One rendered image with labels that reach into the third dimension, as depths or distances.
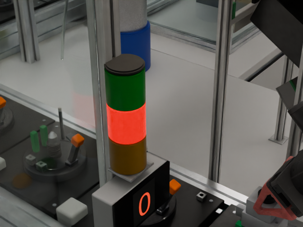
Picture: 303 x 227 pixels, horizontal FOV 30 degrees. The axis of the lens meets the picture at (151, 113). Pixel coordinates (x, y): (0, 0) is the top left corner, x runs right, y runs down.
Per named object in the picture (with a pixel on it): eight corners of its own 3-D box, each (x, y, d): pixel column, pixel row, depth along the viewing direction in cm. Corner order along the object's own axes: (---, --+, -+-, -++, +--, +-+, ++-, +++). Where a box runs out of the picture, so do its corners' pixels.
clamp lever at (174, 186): (169, 207, 108) (181, 184, 103) (162, 213, 107) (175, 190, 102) (155, 195, 109) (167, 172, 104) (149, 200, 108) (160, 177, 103)
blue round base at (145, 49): (160, 64, 187) (160, 21, 179) (130, 82, 177) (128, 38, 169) (124, 51, 196) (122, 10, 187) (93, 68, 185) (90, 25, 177)
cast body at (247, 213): (287, 226, 93) (292, 193, 89) (275, 242, 90) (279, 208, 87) (243, 206, 98) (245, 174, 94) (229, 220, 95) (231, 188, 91)
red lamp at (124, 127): (153, 131, 75) (153, 99, 72) (129, 149, 71) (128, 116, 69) (125, 119, 77) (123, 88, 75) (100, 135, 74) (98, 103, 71)
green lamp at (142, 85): (153, 99, 72) (153, 65, 69) (128, 116, 69) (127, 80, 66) (123, 87, 75) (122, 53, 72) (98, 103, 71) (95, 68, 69)
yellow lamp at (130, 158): (153, 161, 77) (153, 132, 75) (130, 180, 74) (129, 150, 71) (126, 148, 80) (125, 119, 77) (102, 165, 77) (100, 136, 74)
